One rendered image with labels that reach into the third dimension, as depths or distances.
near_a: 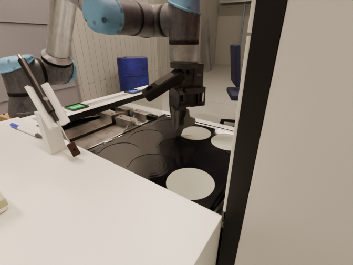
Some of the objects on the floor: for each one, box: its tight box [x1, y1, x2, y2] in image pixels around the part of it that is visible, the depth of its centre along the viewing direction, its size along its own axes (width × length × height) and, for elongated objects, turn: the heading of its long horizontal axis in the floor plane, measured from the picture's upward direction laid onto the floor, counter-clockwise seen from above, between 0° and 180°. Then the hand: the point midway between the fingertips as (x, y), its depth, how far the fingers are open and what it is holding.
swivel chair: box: [220, 44, 241, 127], centre depth 265 cm, size 64×61×110 cm
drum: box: [117, 56, 149, 92], centre depth 388 cm, size 59×58×87 cm
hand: (176, 132), depth 60 cm, fingers closed
